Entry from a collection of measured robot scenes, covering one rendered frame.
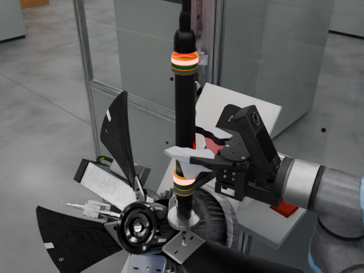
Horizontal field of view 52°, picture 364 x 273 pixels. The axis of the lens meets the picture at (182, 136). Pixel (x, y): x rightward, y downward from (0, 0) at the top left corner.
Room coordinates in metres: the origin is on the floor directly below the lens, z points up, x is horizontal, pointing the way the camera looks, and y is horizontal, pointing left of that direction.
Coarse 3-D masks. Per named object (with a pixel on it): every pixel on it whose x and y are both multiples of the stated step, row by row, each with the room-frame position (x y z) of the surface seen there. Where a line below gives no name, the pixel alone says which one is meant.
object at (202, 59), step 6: (198, 54) 1.24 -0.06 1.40; (204, 54) 1.24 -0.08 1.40; (198, 60) 1.18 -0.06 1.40; (204, 60) 1.18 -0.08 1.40; (198, 66) 1.15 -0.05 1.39; (204, 66) 1.15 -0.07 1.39; (198, 72) 1.15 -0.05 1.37; (204, 72) 1.15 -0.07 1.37; (198, 78) 1.15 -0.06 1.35; (204, 78) 1.15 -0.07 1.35
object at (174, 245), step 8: (192, 232) 0.61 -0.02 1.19; (176, 240) 0.59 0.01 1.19; (192, 240) 0.59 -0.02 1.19; (200, 240) 0.59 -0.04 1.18; (168, 248) 0.56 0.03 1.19; (176, 248) 0.56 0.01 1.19; (184, 248) 0.57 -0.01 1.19; (192, 248) 0.57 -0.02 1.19; (176, 256) 0.54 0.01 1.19; (184, 256) 0.54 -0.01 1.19
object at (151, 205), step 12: (132, 204) 0.64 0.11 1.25; (144, 204) 0.62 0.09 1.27; (156, 204) 0.64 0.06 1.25; (120, 216) 0.63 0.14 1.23; (132, 216) 0.62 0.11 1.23; (144, 216) 0.61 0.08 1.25; (156, 216) 0.60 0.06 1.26; (120, 228) 0.61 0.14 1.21; (132, 228) 0.61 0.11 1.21; (144, 228) 0.59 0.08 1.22; (156, 228) 0.57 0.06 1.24; (168, 228) 0.60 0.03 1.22; (120, 240) 0.59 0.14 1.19; (132, 240) 0.58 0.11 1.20; (144, 240) 0.57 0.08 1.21; (156, 240) 0.56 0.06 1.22; (168, 240) 0.59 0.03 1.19; (132, 252) 0.56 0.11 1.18; (144, 252) 0.55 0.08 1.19; (156, 252) 0.58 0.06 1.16
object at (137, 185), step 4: (136, 176) 0.72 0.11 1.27; (136, 180) 0.71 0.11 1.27; (136, 184) 0.72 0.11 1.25; (136, 188) 0.73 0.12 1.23; (140, 188) 0.69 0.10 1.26; (140, 192) 0.69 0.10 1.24; (140, 196) 0.70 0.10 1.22; (144, 196) 0.67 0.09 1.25; (140, 200) 0.71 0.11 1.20; (144, 200) 0.67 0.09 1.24
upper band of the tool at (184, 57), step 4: (172, 56) 0.57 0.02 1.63; (176, 56) 0.59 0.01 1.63; (180, 56) 0.60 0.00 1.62; (184, 56) 0.60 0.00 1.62; (192, 56) 0.59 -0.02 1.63; (196, 56) 0.57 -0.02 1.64; (180, 60) 0.55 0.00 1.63; (184, 60) 0.55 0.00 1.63; (188, 60) 0.55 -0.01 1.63; (176, 64) 0.56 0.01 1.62; (192, 64) 0.56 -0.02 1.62
